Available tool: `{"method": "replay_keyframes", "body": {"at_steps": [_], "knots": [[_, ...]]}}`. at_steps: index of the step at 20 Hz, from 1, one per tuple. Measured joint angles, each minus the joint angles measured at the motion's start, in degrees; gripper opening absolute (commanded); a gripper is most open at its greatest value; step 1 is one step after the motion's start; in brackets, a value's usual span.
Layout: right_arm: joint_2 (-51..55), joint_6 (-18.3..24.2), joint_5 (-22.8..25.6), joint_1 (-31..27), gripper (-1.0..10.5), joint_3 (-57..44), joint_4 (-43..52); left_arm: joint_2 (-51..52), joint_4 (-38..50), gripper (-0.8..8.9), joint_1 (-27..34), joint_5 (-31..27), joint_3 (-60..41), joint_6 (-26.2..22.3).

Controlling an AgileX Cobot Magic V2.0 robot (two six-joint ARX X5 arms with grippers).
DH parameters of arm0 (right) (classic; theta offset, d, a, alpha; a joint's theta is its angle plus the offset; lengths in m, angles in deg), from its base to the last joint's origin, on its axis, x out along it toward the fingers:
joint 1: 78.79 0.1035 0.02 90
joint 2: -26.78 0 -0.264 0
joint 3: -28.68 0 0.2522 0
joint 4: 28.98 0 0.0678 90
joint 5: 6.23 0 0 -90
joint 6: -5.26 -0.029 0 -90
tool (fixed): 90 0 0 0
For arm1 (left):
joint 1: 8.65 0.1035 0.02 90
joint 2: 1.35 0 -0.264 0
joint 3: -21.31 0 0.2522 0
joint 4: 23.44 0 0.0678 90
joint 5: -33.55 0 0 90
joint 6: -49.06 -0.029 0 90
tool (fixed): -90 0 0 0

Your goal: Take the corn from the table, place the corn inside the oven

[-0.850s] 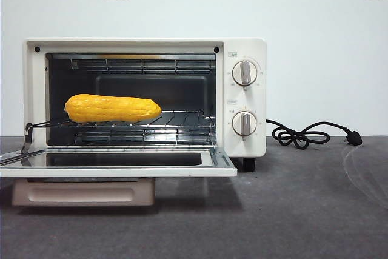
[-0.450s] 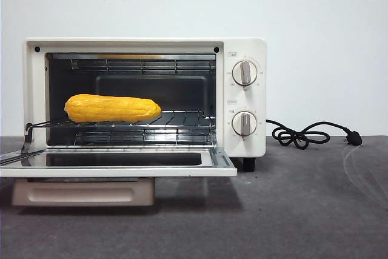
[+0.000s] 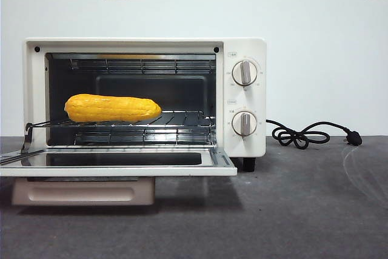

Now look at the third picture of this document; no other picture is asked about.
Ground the yellow toy corn cob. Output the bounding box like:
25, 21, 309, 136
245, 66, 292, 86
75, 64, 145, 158
64, 93, 163, 123

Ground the glass oven door with handle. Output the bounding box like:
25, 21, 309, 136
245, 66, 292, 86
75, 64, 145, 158
0, 122, 238, 207

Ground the cream oven knob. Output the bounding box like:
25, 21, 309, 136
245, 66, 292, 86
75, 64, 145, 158
232, 110, 258, 137
232, 60, 258, 86

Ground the cream Toshiba toaster oven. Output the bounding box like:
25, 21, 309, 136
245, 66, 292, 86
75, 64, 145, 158
24, 36, 267, 172

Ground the metal wire oven rack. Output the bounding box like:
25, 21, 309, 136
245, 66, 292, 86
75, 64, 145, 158
30, 110, 218, 129

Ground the black power cable with plug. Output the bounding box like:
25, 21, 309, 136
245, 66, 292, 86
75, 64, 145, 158
265, 118, 363, 150

